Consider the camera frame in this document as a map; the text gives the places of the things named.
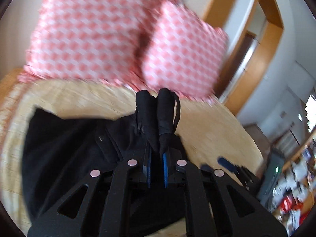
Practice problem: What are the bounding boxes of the cluttered wooden shelf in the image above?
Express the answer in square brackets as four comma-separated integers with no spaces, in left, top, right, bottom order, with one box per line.
[264,129,315,236]

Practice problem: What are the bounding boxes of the pink polka-dot pillow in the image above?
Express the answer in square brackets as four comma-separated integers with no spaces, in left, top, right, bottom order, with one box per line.
[18,0,163,85]
[141,1,228,101]

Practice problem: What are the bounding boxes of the yellow patterned bedsheet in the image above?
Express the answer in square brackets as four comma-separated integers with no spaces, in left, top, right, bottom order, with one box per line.
[1,80,263,233]

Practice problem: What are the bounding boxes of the black pants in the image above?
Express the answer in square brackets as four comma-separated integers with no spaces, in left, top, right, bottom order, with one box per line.
[21,87,213,230]

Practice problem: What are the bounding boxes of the right pink polka-dot pillow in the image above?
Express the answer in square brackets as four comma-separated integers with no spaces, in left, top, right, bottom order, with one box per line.
[141,1,228,101]

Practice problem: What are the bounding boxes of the wooden door frame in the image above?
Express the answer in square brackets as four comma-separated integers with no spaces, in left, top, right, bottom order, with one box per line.
[203,0,284,115]

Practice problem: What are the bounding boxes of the left pink polka-dot pillow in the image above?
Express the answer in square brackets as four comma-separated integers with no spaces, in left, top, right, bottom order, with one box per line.
[18,0,163,85]

